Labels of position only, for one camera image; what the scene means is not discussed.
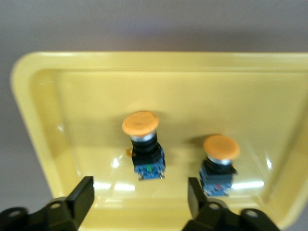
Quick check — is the yellow plastic tray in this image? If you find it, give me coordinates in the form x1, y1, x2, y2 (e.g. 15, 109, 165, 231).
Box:
10, 51, 308, 231

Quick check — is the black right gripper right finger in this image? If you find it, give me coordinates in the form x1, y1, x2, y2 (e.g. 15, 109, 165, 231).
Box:
182, 177, 284, 231

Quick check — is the yellow mushroom push button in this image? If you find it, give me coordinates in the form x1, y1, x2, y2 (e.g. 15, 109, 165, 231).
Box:
198, 134, 241, 197
121, 110, 166, 181

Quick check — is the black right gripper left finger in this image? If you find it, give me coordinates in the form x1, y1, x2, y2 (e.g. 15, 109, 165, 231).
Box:
0, 176, 95, 231

